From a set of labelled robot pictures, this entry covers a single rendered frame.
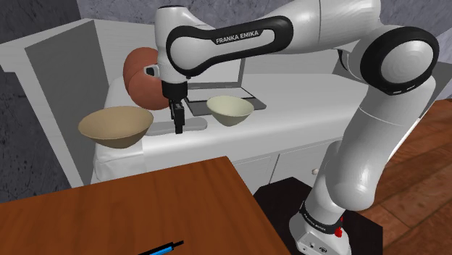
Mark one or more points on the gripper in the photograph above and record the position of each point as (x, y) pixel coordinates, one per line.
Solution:
(174, 90)

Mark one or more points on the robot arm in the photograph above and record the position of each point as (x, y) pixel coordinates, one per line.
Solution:
(370, 141)

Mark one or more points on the cream bowl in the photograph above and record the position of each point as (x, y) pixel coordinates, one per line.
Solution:
(229, 109)

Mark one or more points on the tan bowl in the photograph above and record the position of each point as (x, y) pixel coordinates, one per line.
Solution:
(113, 125)

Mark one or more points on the grey laptop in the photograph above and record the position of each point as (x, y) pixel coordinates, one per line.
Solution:
(257, 104)

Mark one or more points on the brown wooden table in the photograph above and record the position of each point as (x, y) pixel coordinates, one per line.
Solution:
(141, 205)

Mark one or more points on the white bed with drawers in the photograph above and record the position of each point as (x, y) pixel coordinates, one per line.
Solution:
(300, 106)

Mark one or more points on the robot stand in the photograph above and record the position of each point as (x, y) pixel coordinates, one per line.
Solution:
(279, 201)

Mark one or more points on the blue and black pen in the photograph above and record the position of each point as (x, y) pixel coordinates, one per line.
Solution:
(160, 250)

